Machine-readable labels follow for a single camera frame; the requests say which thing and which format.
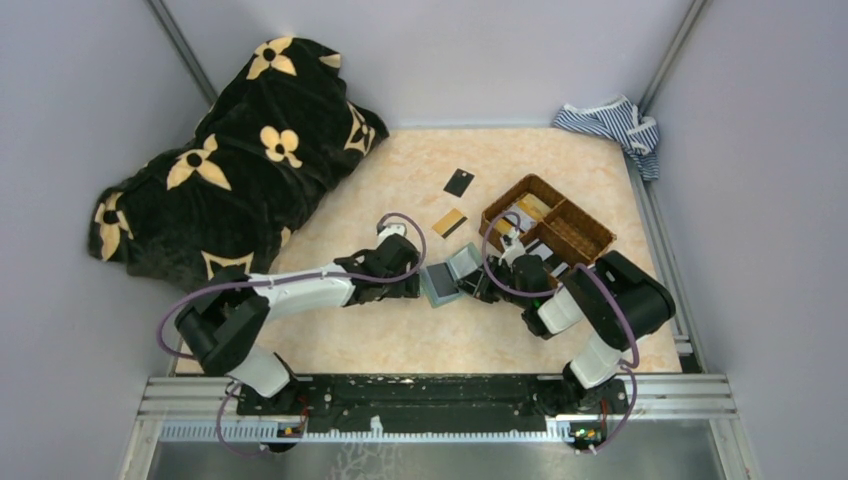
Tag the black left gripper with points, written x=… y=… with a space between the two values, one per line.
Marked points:
x=409 y=290

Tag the gold card on table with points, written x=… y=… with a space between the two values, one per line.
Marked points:
x=449 y=223

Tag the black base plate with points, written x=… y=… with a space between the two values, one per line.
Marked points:
x=420 y=404

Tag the white card with black stripe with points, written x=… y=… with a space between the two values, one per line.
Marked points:
x=540 y=249

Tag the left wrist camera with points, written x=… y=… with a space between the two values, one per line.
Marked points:
x=388 y=230

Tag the black floral blanket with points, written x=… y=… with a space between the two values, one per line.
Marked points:
x=280 y=136

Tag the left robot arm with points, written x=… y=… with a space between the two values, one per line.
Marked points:
x=221 y=322

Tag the silver card in basket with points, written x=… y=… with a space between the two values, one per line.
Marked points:
x=519 y=220

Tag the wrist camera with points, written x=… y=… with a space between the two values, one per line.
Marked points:
x=513 y=248
x=388 y=230

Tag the grey card in holder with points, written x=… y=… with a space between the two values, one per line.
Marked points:
x=443 y=282

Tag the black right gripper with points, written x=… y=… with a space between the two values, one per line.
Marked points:
x=478 y=284

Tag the green card holder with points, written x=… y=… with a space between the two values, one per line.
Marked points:
x=462 y=263

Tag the woven wicker divided basket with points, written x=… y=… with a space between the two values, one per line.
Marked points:
x=573 y=235

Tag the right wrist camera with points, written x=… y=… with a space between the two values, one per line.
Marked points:
x=513 y=248

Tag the black card on table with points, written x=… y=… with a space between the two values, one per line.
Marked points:
x=459 y=183

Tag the aluminium frame rail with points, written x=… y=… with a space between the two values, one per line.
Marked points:
x=196 y=409

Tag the blue striped cloth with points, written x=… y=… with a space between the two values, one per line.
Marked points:
x=621 y=121

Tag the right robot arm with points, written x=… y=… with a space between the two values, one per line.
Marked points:
x=619 y=300

